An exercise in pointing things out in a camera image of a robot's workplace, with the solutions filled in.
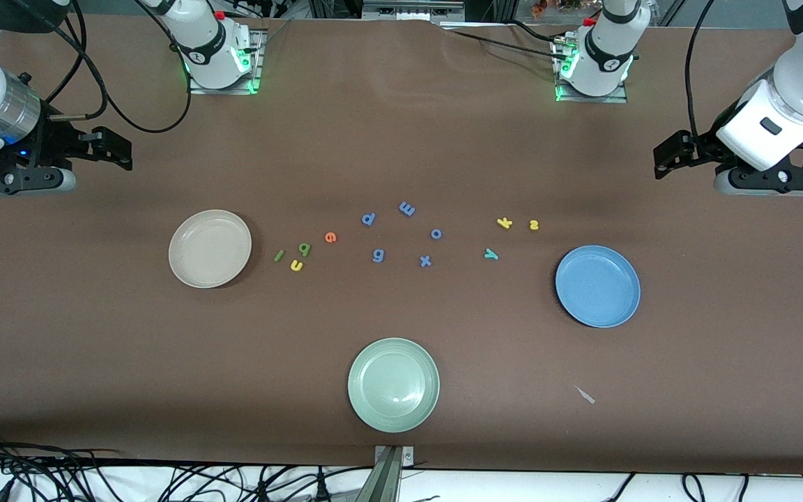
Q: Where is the beige brown round plate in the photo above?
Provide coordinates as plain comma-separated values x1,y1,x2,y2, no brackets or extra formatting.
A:
168,209,253,289

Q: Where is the blue round plate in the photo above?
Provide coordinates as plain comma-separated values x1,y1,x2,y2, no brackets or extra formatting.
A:
555,245,641,329

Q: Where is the orange background object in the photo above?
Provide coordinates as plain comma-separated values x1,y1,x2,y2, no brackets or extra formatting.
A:
530,0,587,16

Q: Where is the brown table cover sheet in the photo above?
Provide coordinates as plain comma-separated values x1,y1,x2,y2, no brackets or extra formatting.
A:
0,13,803,476

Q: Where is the grey metal box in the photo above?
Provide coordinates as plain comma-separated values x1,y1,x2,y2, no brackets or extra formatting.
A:
362,0,466,20

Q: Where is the green round plate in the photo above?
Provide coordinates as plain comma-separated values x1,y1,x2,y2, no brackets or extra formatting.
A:
347,337,441,434

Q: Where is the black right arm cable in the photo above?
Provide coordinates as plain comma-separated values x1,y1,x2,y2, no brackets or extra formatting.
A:
46,0,193,133

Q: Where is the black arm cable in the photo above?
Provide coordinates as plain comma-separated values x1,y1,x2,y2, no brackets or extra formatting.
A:
685,0,716,140
46,0,193,133

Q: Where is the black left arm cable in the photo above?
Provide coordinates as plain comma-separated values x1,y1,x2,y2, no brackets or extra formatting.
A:
685,0,716,140

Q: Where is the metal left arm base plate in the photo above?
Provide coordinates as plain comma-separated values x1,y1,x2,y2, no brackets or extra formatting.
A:
553,35,629,104

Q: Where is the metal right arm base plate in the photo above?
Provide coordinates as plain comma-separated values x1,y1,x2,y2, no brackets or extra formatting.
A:
188,28,263,95

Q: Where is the black cable across table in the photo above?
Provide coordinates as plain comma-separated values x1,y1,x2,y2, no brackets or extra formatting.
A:
443,21,573,63

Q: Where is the thin black cable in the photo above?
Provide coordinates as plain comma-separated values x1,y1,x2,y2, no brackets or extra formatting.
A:
600,473,638,502
680,473,708,502

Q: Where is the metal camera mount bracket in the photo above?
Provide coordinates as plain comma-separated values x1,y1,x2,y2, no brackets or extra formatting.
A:
354,445,416,502

